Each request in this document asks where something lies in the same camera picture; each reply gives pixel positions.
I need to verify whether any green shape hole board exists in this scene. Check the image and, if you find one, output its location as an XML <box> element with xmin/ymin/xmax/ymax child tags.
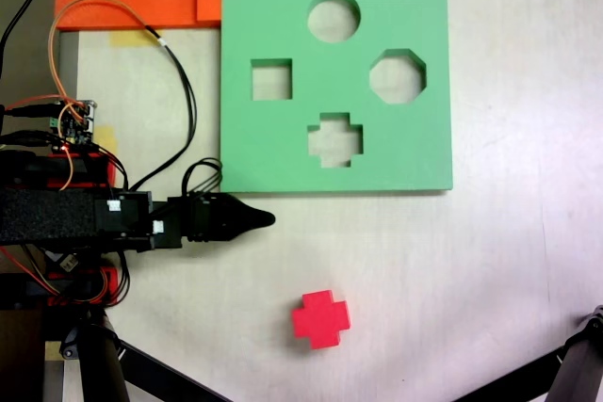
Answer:
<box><xmin>219</xmin><ymin>0</ymin><xmax>454</xmax><ymax>196</ymax></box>

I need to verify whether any red cross columnar block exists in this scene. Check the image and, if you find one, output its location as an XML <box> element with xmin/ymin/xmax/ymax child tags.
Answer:
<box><xmin>290</xmin><ymin>289</ymin><xmax>352</xmax><ymax>351</ymax></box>

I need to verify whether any black tripod leg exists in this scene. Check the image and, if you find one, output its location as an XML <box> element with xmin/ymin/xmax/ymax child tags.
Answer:
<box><xmin>58</xmin><ymin>312</ymin><xmax>225</xmax><ymax>402</ymax></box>
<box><xmin>449</xmin><ymin>305</ymin><xmax>603</xmax><ymax>402</ymax></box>

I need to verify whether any small circuit board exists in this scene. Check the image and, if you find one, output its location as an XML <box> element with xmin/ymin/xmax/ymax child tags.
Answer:
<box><xmin>46</xmin><ymin>99</ymin><xmax>100</xmax><ymax>147</ymax></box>

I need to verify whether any long orange wire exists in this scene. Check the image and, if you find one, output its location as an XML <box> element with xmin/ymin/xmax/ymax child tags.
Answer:
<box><xmin>48</xmin><ymin>0</ymin><xmax>164</xmax><ymax>109</ymax></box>

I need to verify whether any black plug cable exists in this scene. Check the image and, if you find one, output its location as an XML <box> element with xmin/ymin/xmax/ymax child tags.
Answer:
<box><xmin>0</xmin><ymin>131</ymin><xmax>62</xmax><ymax>148</ymax></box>
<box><xmin>0</xmin><ymin>103</ymin><xmax>62</xmax><ymax>120</ymax></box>

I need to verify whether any black gripper wire loop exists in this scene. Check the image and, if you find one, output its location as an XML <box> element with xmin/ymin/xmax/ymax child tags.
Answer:
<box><xmin>181</xmin><ymin>156</ymin><xmax>225</xmax><ymax>199</ymax></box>

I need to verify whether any short orange wire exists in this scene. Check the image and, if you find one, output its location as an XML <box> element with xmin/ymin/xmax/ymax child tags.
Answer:
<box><xmin>57</xmin><ymin>137</ymin><xmax>75</xmax><ymax>192</ymax></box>

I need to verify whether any thin black double cable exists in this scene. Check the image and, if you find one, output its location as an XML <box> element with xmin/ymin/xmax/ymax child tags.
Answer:
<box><xmin>129</xmin><ymin>24</ymin><xmax>198</xmax><ymax>191</ymax></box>

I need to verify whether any yellow tape piece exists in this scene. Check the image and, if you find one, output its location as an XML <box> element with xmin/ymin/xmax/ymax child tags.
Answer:
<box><xmin>109</xmin><ymin>29</ymin><xmax>161</xmax><ymax>49</ymax></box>
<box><xmin>96</xmin><ymin>125</ymin><xmax>119</xmax><ymax>154</ymax></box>

